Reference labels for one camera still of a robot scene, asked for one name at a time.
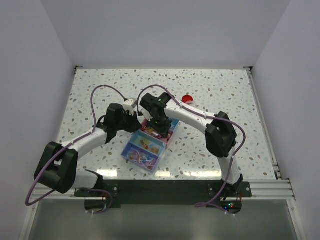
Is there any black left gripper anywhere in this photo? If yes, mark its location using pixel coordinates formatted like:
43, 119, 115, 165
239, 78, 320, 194
115, 109, 143, 133

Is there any pink candy bin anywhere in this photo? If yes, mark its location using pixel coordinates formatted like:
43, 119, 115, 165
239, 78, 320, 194
140, 119, 175, 147

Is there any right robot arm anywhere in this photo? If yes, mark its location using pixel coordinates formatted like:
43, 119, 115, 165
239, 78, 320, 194
139, 92, 243, 197

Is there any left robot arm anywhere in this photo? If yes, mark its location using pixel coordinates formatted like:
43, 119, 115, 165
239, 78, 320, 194
34, 98, 142, 196

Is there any blue end candy bin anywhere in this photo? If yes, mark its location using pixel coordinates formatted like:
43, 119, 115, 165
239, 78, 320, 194
169, 118, 180, 133

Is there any purple candy bin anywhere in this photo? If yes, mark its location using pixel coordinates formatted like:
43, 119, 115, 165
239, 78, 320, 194
121, 142, 163, 173

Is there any clear plastic jar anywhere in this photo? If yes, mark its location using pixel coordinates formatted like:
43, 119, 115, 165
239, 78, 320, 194
186, 101, 197, 108

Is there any red jar lid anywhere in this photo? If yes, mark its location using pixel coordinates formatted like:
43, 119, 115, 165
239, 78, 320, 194
181, 95, 194, 104

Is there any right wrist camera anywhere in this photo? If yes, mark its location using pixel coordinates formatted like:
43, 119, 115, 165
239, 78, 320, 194
138, 107, 153, 121

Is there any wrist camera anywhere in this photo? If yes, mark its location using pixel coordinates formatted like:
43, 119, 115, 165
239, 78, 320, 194
138, 107, 153, 121
122, 98, 137, 116

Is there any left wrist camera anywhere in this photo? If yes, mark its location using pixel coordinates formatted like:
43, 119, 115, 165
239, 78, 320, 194
122, 98, 137, 116

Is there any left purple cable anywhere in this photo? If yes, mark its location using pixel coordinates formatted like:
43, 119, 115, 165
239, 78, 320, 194
25, 84, 131, 216

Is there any purple cable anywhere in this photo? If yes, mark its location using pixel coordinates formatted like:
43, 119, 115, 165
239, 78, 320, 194
136, 84, 247, 209
25, 84, 131, 216

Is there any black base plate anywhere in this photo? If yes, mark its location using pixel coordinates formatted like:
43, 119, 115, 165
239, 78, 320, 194
74, 180, 252, 214

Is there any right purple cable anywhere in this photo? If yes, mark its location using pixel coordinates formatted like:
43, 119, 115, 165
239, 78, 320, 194
136, 84, 247, 209

